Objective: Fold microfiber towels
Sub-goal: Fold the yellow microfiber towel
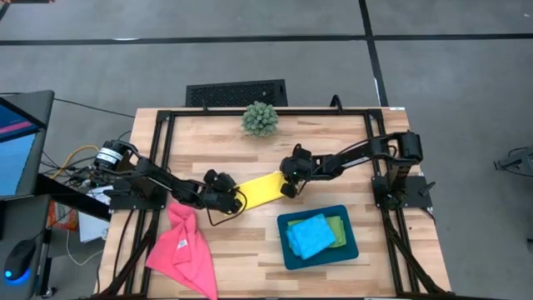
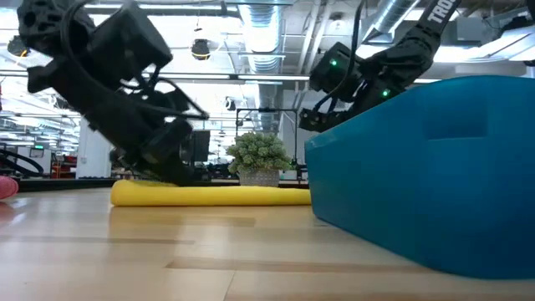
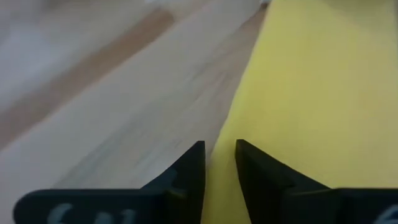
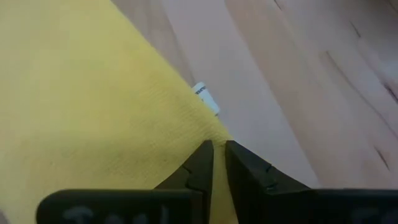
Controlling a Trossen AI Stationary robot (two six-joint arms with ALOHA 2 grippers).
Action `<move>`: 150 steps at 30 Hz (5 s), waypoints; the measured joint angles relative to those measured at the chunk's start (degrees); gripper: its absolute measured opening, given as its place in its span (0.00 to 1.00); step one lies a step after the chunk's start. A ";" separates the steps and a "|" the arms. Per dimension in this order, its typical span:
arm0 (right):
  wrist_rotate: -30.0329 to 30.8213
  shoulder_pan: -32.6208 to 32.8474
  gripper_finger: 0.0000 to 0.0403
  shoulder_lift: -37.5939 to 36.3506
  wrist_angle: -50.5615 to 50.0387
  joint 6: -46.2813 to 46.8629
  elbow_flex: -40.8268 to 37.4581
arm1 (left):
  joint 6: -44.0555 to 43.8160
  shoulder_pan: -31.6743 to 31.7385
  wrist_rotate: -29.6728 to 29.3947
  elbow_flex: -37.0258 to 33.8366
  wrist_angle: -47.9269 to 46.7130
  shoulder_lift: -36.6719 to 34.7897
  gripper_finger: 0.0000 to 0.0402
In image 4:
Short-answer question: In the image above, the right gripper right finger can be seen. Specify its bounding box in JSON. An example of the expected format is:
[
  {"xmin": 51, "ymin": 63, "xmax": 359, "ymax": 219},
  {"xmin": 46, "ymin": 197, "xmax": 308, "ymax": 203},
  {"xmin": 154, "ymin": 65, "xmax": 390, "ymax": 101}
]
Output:
[{"xmin": 225, "ymin": 139, "xmax": 398, "ymax": 224}]

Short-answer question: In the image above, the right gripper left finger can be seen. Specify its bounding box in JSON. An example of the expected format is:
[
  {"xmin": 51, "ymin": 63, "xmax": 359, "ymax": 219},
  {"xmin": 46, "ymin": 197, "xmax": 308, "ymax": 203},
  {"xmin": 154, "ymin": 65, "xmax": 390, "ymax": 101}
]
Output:
[{"xmin": 35, "ymin": 139, "xmax": 215, "ymax": 224}]

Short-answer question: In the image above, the yellow microfiber towel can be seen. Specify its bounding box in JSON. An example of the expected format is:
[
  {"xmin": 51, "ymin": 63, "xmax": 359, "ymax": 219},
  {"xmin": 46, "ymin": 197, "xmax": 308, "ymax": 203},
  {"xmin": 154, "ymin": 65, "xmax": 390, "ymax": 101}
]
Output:
[{"xmin": 0, "ymin": 0, "xmax": 239, "ymax": 224}]

